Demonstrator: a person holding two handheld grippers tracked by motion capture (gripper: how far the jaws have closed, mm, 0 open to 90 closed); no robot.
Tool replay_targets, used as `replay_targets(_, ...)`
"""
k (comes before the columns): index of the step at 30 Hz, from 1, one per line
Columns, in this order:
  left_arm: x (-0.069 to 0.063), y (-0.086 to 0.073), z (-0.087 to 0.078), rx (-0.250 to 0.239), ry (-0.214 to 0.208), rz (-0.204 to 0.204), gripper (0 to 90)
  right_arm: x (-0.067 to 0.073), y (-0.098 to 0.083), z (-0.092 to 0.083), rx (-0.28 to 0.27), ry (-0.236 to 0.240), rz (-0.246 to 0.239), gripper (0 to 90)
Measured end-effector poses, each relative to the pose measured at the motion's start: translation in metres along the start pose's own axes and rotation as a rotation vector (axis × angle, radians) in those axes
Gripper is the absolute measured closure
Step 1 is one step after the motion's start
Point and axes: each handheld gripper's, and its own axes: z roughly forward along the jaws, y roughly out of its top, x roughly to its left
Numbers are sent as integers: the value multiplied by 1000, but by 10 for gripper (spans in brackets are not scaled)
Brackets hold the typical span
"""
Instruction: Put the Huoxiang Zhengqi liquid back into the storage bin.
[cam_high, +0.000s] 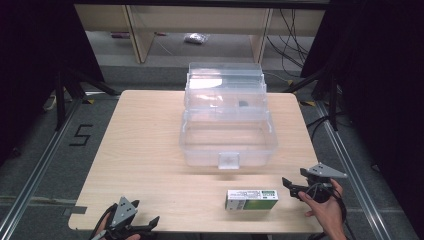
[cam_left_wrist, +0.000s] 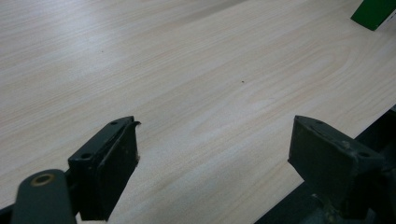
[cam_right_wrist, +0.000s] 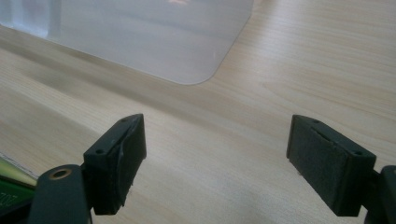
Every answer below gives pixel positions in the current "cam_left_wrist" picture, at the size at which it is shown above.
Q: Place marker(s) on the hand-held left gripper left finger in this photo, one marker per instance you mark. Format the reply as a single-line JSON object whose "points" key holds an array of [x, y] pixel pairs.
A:
{"points": [[104, 174]]}

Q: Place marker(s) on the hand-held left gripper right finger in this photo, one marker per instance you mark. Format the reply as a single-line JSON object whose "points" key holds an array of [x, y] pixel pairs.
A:
{"points": [[327, 161]]}

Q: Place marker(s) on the green box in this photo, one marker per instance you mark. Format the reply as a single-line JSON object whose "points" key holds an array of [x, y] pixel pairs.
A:
{"points": [[372, 13]]}

